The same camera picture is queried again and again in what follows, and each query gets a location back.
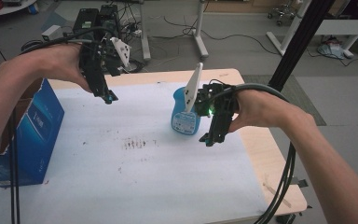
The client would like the blue plastic bottle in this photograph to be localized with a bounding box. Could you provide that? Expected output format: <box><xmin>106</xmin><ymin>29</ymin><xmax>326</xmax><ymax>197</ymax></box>
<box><xmin>170</xmin><ymin>86</ymin><xmax>202</xmax><ymax>136</ymax></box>

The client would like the office chair base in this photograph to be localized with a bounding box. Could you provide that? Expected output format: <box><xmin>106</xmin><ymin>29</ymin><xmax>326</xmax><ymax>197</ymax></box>
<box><xmin>267</xmin><ymin>0</ymin><xmax>296</xmax><ymax>26</ymax></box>

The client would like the white desk frame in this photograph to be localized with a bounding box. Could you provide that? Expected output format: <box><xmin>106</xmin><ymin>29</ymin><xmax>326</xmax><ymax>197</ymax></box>
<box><xmin>266</xmin><ymin>0</ymin><xmax>358</xmax><ymax>60</ymax></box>

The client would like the black floor cable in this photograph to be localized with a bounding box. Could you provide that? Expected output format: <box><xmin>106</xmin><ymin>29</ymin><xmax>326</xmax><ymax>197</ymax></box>
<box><xmin>162</xmin><ymin>15</ymin><xmax>282</xmax><ymax>57</ymax></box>

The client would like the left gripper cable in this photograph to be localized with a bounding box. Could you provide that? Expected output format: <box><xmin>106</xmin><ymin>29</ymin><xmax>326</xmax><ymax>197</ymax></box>
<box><xmin>19</xmin><ymin>25</ymin><xmax>116</xmax><ymax>56</ymax></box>

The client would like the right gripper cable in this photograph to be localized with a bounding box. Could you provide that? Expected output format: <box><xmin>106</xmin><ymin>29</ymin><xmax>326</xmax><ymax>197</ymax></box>
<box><xmin>209</xmin><ymin>81</ymin><xmax>297</xmax><ymax>224</ymax></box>

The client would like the black computer case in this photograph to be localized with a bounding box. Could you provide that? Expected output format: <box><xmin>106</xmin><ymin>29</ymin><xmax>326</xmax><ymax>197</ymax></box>
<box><xmin>72</xmin><ymin>4</ymin><xmax>123</xmax><ymax>43</ymax></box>

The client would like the small white box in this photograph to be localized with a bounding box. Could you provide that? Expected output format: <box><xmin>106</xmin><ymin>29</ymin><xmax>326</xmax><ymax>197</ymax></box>
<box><xmin>41</xmin><ymin>24</ymin><xmax>62</xmax><ymax>42</ymax></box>

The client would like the blue cardboard box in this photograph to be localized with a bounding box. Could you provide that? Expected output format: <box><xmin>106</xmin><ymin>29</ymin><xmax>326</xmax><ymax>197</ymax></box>
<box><xmin>0</xmin><ymin>77</ymin><xmax>65</xmax><ymax>189</ymax></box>

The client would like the white desk leg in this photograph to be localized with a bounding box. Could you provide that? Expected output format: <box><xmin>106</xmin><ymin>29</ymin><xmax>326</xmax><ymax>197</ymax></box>
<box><xmin>137</xmin><ymin>0</ymin><xmax>152</xmax><ymax>62</ymax></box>
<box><xmin>191</xmin><ymin>0</ymin><xmax>210</xmax><ymax>60</ymax></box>

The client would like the wooden table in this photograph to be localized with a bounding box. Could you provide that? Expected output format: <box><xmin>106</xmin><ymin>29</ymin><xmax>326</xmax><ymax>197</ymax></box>
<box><xmin>48</xmin><ymin>68</ymin><xmax>309</xmax><ymax>224</ymax></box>

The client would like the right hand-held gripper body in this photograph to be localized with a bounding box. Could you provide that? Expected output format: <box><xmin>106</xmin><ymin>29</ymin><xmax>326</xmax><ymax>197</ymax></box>
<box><xmin>183</xmin><ymin>62</ymin><xmax>241</xmax><ymax>135</ymax></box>

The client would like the white foam mat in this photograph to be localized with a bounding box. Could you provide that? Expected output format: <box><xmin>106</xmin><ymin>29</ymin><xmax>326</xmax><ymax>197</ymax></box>
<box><xmin>0</xmin><ymin>81</ymin><xmax>270</xmax><ymax>224</ymax></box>

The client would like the light blue cloth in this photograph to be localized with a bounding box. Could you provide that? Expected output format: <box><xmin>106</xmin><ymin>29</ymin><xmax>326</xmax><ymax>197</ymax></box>
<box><xmin>316</xmin><ymin>41</ymin><xmax>347</xmax><ymax>61</ymax></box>

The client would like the round white table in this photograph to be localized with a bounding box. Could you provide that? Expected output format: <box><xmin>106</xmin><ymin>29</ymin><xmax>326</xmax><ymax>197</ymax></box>
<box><xmin>0</xmin><ymin>0</ymin><xmax>39</xmax><ymax>19</ymax></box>

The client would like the black metal post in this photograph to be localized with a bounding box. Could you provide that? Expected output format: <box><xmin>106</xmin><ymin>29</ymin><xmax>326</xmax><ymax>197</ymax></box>
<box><xmin>267</xmin><ymin>0</ymin><xmax>337</xmax><ymax>93</ymax></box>

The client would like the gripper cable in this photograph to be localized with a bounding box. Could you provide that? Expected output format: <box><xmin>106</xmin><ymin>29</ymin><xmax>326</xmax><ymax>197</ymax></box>
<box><xmin>209</xmin><ymin>81</ymin><xmax>297</xmax><ymax>224</ymax></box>
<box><xmin>19</xmin><ymin>25</ymin><xmax>116</xmax><ymax>56</ymax></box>

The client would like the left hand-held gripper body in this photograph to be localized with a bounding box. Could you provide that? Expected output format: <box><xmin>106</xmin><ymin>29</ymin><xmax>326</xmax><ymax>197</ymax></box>
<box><xmin>77</xmin><ymin>36</ymin><xmax>131</xmax><ymax>82</ymax></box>

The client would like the person's left hand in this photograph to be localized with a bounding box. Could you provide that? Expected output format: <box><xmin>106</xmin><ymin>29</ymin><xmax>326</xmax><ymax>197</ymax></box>
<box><xmin>21</xmin><ymin>42</ymin><xmax>93</xmax><ymax>94</ymax></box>

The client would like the person's right hand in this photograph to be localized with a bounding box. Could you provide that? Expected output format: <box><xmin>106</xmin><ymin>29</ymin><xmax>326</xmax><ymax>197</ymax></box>
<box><xmin>227</xmin><ymin>89</ymin><xmax>295</xmax><ymax>133</ymax></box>

